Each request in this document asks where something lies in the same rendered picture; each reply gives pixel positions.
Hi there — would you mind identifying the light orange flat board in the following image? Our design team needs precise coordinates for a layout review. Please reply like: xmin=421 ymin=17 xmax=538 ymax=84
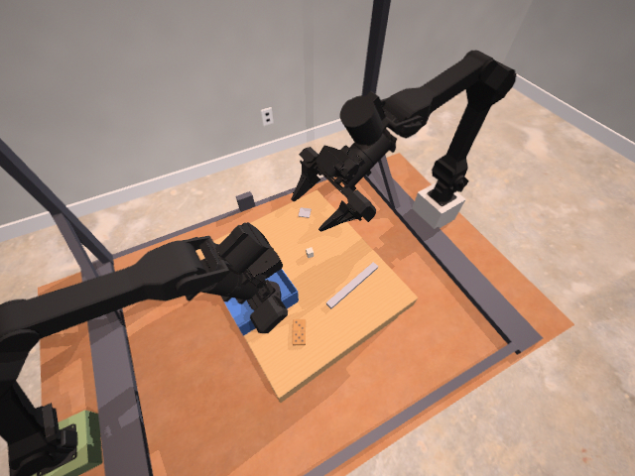
xmin=244 ymin=190 xmax=413 ymax=398

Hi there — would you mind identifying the light grey flat bar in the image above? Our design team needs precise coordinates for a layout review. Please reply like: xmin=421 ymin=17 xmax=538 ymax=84
xmin=326 ymin=262 xmax=379 ymax=309

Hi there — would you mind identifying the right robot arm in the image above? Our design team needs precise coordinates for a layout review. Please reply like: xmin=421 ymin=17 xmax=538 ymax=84
xmin=0 ymin=222 xmax=283 ymax=476

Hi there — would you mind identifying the orange domino tile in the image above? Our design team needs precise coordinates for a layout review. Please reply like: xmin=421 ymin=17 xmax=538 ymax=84
xmin=293 ymin=319 xmax=306 ymax=346

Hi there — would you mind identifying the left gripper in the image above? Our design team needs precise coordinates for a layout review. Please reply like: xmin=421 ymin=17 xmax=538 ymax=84
xmin=291 ymin=144 xmax=376 ymax=232

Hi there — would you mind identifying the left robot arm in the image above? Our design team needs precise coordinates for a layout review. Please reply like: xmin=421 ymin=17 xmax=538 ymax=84
xmin=315 ymin=50 xmax=516 ymax=206

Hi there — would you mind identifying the blue open-top tray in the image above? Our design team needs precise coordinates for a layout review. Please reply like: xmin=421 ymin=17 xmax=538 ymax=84
xmin=224 ymin=269 xmax=299 ymax=336

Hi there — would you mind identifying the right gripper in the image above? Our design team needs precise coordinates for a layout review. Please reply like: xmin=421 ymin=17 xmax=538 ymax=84
xmin=221 ymin=271 xmax=288 ymax=334

